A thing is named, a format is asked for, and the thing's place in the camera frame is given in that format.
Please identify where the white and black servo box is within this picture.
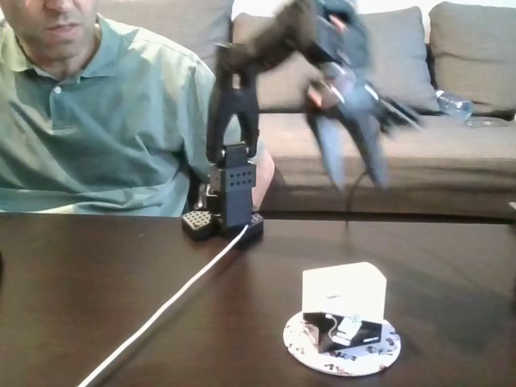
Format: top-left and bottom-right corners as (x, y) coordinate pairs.
(301, 261), (388, 354)

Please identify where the thin black camera cable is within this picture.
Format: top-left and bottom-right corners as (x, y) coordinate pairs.
(345, 169), (369, 249)

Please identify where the white cable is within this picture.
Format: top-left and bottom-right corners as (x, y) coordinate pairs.
(75, 224), (250, 387)

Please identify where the round white patterned coaster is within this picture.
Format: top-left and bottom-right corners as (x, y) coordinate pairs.
(282, 310), (403, 377)

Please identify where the clear glass dish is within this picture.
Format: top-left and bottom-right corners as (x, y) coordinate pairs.
(463, 116), (511, 130)

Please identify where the grey fabric sofa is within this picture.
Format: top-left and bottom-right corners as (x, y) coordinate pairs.
(96, 0), (516, 221)

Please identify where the clear plastic water bottle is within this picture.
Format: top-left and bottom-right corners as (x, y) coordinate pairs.
(435, 89), (475, 119)

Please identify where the person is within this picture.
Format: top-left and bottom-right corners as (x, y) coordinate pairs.
(0, 0), (277, 217)

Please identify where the wide grey sofa back cushion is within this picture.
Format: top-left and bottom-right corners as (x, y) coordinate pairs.
(231, 6), (441, 114)

